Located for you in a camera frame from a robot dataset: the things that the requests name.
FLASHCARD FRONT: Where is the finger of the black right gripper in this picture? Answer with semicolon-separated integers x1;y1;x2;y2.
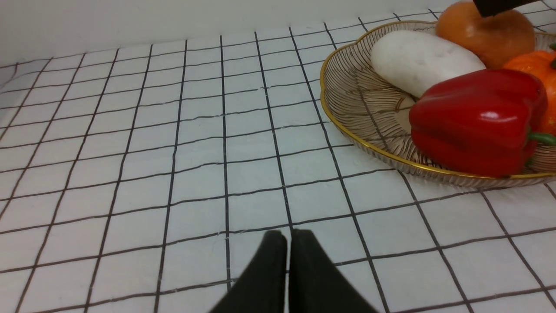
473;0;528;17

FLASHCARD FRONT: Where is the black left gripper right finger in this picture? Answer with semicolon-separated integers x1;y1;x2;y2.
288;229;377;313

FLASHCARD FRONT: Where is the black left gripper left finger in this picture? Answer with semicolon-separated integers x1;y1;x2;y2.
211;230;288;313

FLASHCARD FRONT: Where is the brown potato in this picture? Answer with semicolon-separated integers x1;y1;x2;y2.
436;0;536;69

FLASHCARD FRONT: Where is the orange pumpkin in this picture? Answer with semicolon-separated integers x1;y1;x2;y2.
503;43;556;135

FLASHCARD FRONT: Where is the white radish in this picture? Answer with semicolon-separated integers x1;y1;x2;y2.
371;30;486;98

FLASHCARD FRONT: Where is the red bell pepper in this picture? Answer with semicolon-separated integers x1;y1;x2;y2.
409;69;555;178

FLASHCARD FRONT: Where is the gold-rimmed glass basket plate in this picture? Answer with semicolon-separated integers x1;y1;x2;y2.
320;20;555;188

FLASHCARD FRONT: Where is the white grid tablecloth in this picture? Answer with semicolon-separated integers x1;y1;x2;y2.
0;4;556;313

